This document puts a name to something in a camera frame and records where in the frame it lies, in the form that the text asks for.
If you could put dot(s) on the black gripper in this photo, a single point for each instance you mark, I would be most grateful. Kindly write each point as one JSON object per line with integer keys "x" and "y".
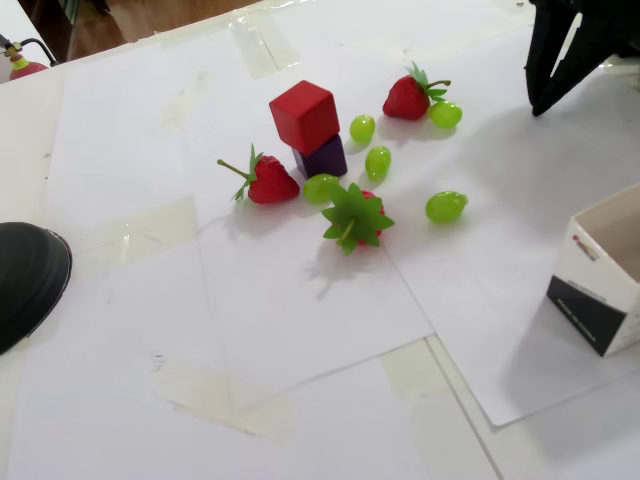
{"x": 575, "y": 37}

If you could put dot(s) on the red wooden cube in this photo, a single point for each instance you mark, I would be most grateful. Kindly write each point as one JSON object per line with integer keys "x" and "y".
{"x": 305, "y": 120}

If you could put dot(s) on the purple wooden cube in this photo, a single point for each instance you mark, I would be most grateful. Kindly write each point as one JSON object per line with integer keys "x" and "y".
{"x": 327, "y": 160}

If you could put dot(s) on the green plastic grape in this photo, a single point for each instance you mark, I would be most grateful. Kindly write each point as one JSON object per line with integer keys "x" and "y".
{"x": 445, "y": 115}
{"x": 362, "y": 128}
{"x": 444, "y": 207}
{"x": 378, "y": 162}
{"x": 315, "y": 189}

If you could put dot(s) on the red plastic strawberry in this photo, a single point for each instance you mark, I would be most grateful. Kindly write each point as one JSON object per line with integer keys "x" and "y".
{"x": 405, "y": 100}
{"x": 357, "y": 215}
{"x": 270, "y": 182}

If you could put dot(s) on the open white black cardboard box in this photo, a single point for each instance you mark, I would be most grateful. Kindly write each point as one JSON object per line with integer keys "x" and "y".
{"x": 585, "y": 310}

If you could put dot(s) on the dark brown cabinet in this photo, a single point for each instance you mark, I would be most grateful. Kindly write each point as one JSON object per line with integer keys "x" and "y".
{"x": 75, "y": 30}

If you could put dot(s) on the red fire extinguisher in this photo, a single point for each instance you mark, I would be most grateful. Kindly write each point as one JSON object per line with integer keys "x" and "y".
{"x": 27, "y": 71}

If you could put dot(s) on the black round object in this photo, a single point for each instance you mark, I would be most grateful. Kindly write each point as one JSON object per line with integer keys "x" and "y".
{"x": 25, "y": 280}

